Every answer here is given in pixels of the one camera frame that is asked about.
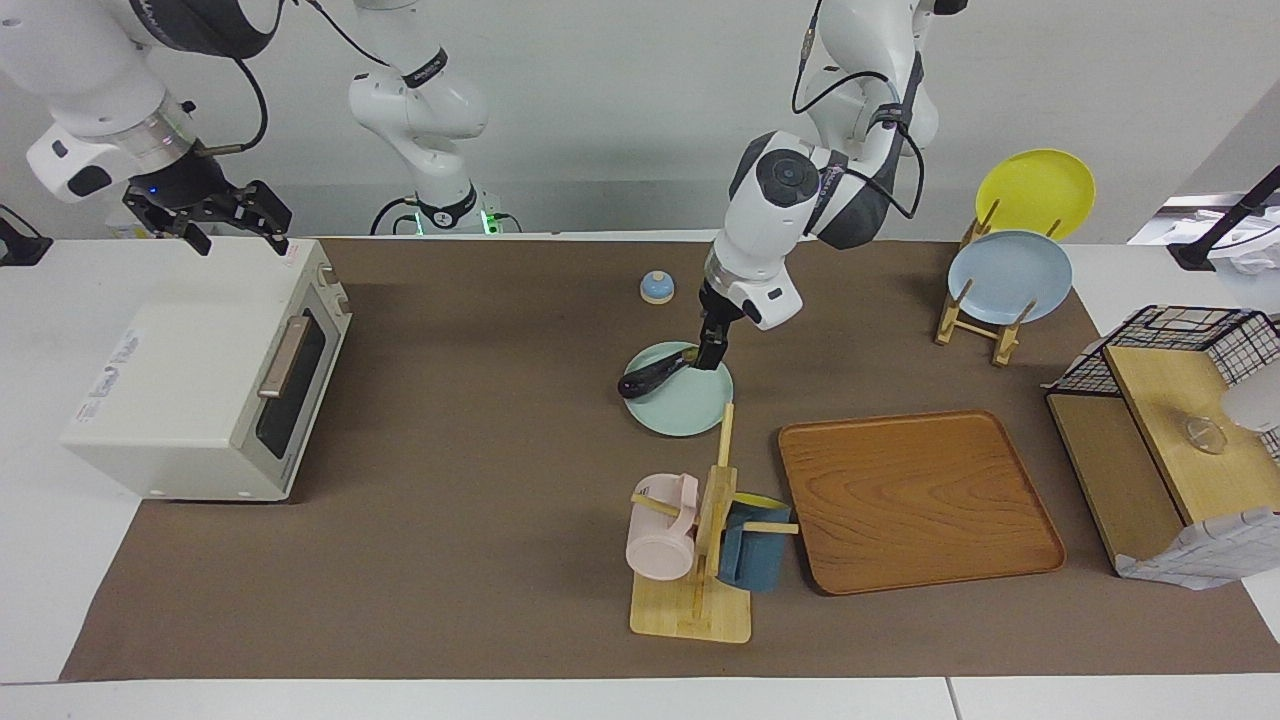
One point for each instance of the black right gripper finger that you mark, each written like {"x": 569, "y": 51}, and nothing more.
{"x": 265, "y": 215}
{"x": 195, "y": 235}

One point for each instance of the yellow plate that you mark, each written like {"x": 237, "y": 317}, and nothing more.
{"x": 1035, "y": 190}

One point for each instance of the white toaster oven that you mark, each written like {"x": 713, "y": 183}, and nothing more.
{"x": 170, "y": 380}

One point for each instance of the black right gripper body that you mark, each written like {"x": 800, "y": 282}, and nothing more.
{"x": 185, "y": 195}

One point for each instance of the dark purple eggplant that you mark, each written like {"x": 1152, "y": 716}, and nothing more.
{"x": 650, "y": 376}

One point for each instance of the light blue plate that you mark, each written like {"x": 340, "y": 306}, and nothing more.
{"x": 1010, "y": 278}

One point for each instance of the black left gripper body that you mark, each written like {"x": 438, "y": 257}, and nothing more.
{"x": 720, "y": 315}

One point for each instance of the wooden mug stand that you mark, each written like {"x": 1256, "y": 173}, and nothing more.
{"x": 690, "y": 610}

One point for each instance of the white rounded cup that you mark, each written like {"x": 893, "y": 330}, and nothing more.
{"x": 1255, "y": 408}

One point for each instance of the light green plate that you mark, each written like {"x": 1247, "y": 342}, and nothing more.
{"x": 690, "y": 405}

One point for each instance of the brown wooden tray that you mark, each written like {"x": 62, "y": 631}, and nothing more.
{"x": 915, "y": 500}

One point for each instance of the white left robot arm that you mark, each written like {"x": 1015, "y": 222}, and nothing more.
{"x": 790, "y": 200}

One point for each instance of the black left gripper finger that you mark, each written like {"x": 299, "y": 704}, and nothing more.
{"x": 704, "y": 355}
{"x": 721, "y": 357}

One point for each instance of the small clear glass bowl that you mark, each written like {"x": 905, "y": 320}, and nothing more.
{"x": 1206, "y": 436}

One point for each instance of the small blue dome bell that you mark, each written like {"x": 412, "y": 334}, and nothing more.
{"x": 657, "y": 289}

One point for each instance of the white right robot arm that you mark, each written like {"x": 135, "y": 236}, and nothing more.
{"x": 90, "y": 70}

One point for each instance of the white crumpled bag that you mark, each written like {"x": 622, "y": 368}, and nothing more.
{"x": 1250, "y": 255}

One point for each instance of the brown table mat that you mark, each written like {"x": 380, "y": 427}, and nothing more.
{"x": 480, "y": 450}

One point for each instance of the pink mug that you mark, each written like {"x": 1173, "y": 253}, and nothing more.
{"x": 660, "y": 545}

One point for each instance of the black camera stand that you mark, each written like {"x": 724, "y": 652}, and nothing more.
{"x": 1225, "y": 225}

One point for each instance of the wooden plate rack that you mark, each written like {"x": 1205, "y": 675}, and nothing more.
{"x": 958, "y": 325}

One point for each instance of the blue mug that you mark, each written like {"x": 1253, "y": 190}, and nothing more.
{"x": 755, "y": 555}

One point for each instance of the white quilted cloth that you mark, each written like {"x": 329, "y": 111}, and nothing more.
{"x": 1210, "y": 555}

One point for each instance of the black clamp mount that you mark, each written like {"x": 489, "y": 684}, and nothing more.
{"x": 20, "y": 245}

